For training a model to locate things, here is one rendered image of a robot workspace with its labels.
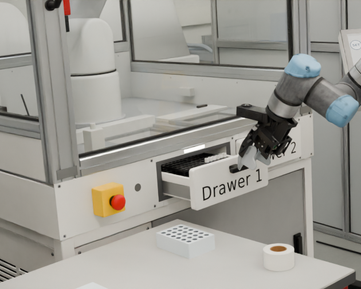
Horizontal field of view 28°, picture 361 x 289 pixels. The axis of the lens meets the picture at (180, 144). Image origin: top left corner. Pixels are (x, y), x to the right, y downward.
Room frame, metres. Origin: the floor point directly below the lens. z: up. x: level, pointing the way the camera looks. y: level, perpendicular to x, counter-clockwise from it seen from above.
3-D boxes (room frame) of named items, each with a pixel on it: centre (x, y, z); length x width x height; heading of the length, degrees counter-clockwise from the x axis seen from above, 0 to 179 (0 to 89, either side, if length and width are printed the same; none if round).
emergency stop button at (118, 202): (1.73, 0.17, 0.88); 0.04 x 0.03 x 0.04; 132
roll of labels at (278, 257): (1.53, -0.20, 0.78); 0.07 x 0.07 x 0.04
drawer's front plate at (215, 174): (1.89, -0.13, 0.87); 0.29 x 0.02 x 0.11; 132
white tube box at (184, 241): (1.68, 0.00, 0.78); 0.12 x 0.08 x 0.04; 40
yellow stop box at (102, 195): (1.75, 0.19, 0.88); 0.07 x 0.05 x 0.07; 132
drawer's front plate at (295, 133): (2.19, -0.28, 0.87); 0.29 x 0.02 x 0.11; 132
